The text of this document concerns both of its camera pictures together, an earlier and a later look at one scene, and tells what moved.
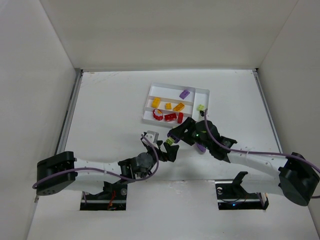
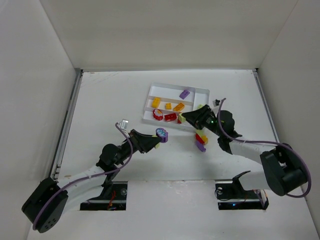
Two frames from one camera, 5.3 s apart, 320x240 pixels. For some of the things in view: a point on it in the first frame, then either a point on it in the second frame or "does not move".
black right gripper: x=189 y=131 → x=204 y=118
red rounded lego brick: x=158 y=114 does not move
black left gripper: x=162 y=151 → x=136 y=141
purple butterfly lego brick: x=184 y=94 does not move
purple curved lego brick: x=201 y=147 does not move
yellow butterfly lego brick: x=155 y=102 does not move
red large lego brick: x=170 y=117 does not move
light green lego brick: x=170 y=140 → x=183 y=118
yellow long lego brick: x=179 y=107 does not move
